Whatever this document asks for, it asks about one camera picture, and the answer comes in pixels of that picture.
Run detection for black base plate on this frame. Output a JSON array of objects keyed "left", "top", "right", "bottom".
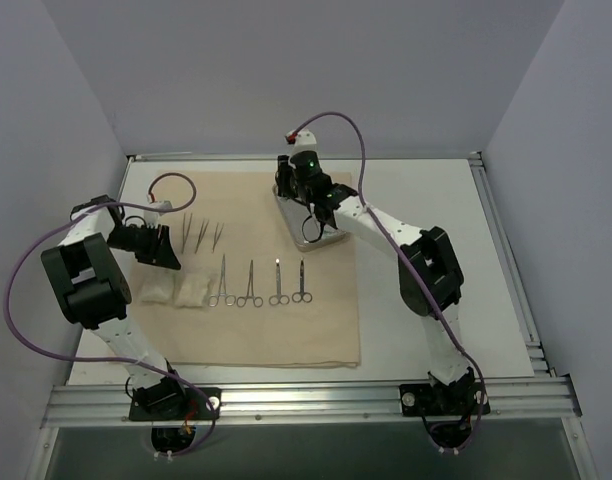
[
  {"left": 399, "top": 382, "right": 481, "bottom": 417},
  {"left": 128, "top": 385, "right": 220, "bottom": 422}
]

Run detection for white gauze pack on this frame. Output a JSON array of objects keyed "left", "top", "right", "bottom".
[
  {"left": 139, "top": 274, "right": 175, "bottom": 304},
  {"left": 173, "top": 272, "right": 212, "bottom": 308}
]

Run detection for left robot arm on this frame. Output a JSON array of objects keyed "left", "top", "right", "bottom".
[{"left": 40, "top": 195, "right": 188, "bottom": 419}]

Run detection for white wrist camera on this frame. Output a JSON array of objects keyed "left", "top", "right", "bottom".
[
  {"left": 142, "top": 200, "right": 172, "bottom": 227},
  {"left": 285, "top": 128, "right": 317, "bottom": 157}
]

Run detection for right black thin cable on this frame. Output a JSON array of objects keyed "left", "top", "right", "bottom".
[{"left": 301, "top": 202, "right": 332, "bottom": 244}]

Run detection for beige cloth wrap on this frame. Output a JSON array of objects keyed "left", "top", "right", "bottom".
[{"left": 129, "top": 171, "right": 361, "bottom": 368}]

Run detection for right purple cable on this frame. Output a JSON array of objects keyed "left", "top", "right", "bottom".
[{"left": 286, "top": 112, "right": 490, "bottom": 456}]

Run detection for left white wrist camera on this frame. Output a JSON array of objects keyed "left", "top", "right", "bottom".
[{"left": 142, "top": 200, "right": 172, "bottom": 227}]

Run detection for thin metal tweezers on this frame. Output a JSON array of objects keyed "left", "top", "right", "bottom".
[
  {"left": 181, "top": 213, "right": 193, "bottom": 253},
  {"left": 194, "top": 219, "right": 210, "bottom": 254}
]

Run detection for metal instrument tray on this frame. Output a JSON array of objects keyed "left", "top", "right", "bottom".
[{"left": 272, "top": 185, "right": 348, "bottom": 252}]

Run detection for aluminium frame rail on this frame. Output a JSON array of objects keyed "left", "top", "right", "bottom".
[{"left": 42, "top": 376, "right": 581, "bottom": 428}]

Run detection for surgical forceps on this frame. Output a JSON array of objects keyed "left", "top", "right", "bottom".
[{"left": 235, "top": 260, "right": 264, "bottom": 308}]

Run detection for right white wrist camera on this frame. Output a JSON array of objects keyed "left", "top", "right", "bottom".
[{"left": 285, "top": 128, "right": 317, "bottom": 157}]

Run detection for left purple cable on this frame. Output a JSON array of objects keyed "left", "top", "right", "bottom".
[{"left": 4, "top": 172, "right": 221, "bottom": 457}]

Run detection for purple cable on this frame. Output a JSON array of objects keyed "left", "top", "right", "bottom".
[
  {"left": 4, "top": 172, "right": 221, "bottom": 457},
  {"left": 286, "top": 112, "right": 490, "bottom": 456}
]

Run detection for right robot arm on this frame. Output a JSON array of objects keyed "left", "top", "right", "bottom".
[{"left": 275, "top": 150, "right": 475, "bottom": 413}]

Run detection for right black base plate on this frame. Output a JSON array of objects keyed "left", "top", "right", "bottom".
[{"left": 399, "top": 382, "right": 481, "bottom": 417}]

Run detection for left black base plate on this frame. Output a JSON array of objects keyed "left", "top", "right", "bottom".
[{"left": 128, "top": 385, "right": 220, "bottom": 422}]

